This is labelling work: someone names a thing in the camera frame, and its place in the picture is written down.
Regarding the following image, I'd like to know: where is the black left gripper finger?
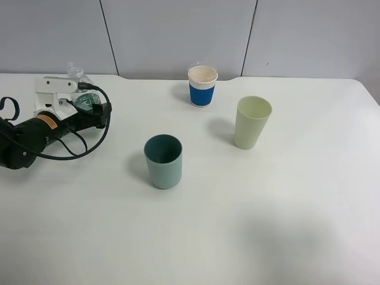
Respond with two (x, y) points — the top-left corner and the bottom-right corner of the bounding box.
(90, 103), (112, 129)

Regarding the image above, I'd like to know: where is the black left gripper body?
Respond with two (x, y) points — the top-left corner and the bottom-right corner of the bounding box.
(35, 110), (103, 143)

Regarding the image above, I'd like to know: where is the clear bottle green label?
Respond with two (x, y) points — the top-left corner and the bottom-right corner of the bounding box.
(66, 62), (101, 113)

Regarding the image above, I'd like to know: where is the teal plastic cup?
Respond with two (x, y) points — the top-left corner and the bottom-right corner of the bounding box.
(144, 134), (183, 189)

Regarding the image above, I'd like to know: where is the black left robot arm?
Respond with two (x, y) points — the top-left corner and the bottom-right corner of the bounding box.
(1, 97), (112, 170)

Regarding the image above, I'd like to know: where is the blue sleeved paper cup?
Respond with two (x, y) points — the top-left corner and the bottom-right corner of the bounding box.
(188, 62), (219, 107)

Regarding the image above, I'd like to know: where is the pale green tall cup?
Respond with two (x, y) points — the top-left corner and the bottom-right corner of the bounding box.
(234, 96), (272, 150)

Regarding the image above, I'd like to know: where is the black left camera cable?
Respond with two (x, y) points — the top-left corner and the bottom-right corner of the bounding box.
(0, 84), (113, 162)

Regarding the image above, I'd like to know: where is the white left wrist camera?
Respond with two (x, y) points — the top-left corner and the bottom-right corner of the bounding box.
(33, 77), (78, 121)

